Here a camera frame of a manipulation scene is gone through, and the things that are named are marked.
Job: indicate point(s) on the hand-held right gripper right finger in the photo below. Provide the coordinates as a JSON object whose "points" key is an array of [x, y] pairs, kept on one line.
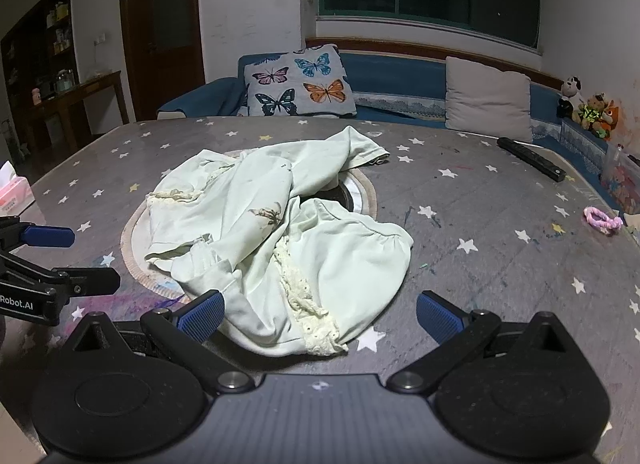
{"points": [[440, 316]]}

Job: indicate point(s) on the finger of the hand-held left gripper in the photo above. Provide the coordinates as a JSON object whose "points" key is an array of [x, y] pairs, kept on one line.
{"points": [[85, 281], [47, 236]]}

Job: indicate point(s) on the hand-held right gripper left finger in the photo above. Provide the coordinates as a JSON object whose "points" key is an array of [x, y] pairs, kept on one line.
{"points": [[202, 316]]}

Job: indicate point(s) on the pale green garment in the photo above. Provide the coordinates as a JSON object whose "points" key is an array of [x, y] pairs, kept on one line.
{"points": [[240, 204]]}

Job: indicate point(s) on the pink tissue box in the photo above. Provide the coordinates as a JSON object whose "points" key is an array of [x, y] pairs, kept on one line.
{"points": [[15, 194]]}

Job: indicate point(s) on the grey star-print table cover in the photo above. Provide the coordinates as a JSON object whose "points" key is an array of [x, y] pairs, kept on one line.
{"points": [[500, 204]]}

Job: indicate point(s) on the round table heater well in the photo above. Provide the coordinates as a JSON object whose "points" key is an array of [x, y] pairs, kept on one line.
{"points": [[357, 196]]}

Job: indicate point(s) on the dark wooden desk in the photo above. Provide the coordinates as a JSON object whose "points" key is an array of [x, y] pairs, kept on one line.
{"points": [[95, 89]]}

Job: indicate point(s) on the glass jar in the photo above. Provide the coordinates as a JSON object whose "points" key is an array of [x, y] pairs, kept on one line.
{"points": [[64, 80]]}

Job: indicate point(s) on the dark wooden shelf cabinet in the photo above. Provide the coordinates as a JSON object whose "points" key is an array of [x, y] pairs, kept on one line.
{"points": [[30, 59]]}

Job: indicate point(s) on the black remote control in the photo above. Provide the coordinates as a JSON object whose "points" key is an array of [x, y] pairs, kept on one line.
{"points": [[532, 158]]}

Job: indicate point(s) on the pink hair scrunchie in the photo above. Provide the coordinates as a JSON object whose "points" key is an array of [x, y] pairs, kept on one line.
{"points": [[595, 218]]}

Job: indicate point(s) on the white lace sofa cover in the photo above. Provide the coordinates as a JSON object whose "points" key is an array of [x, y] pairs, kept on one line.
{"points": [[400, 106]]}

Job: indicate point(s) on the plain grey pillow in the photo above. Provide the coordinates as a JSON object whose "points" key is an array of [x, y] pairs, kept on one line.
{"points": [[487, 99]]}

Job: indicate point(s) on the clear plastic box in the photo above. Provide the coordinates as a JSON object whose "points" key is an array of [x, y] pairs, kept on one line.
{"points": [[622, 184]]}

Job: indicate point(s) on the blue sofa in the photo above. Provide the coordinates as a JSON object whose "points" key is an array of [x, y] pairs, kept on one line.
{"points": [[400, 79]]}

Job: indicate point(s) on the dark wooden door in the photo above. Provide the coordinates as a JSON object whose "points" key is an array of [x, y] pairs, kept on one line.
{"points": [[170, 19]]}

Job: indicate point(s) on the brown bear plush toy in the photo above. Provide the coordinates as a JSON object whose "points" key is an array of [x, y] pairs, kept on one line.
{"points": [[592, 111]]}

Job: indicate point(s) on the butterfly print pillow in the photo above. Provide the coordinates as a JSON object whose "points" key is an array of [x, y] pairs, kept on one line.
{"points": [[300, 79]]}

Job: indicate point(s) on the orange plush toy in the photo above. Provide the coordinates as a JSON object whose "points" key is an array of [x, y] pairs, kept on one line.
{"points": [[612, 116]]}

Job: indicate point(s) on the white light switch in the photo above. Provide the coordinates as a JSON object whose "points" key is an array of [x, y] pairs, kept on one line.
{"points": [[102, 38]]}

